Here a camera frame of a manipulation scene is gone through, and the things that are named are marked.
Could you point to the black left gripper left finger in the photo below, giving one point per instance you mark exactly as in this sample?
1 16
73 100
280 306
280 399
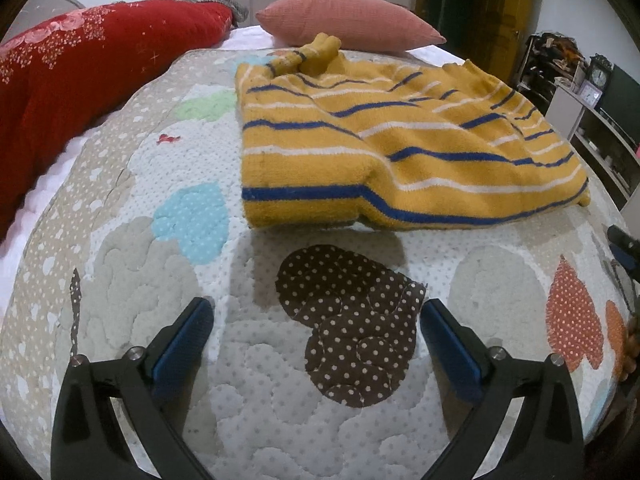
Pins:
87 442

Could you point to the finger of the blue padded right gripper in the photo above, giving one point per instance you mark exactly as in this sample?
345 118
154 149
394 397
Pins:
625 250

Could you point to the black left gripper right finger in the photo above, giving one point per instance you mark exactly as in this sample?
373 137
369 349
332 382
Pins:
546 441

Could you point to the yellow striped knit sweater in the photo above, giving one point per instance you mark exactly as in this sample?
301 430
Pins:
331 140

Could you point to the right hand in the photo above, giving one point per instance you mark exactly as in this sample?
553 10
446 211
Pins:
631 349

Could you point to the dark television screen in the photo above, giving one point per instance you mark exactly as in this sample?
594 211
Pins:
621 101

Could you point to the black desk clock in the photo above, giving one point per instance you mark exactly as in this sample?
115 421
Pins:
599 71

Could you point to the white shelf unit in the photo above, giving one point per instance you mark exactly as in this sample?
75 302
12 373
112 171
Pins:
552 74

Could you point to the pink fluffy blanket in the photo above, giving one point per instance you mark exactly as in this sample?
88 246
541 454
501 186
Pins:
36 201

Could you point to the patchwork heart quilt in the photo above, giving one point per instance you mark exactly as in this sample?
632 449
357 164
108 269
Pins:
316 367

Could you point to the pink pillow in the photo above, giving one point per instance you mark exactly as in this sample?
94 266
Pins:
362 25

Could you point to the red floral blanket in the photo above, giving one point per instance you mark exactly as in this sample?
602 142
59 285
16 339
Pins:
60 76

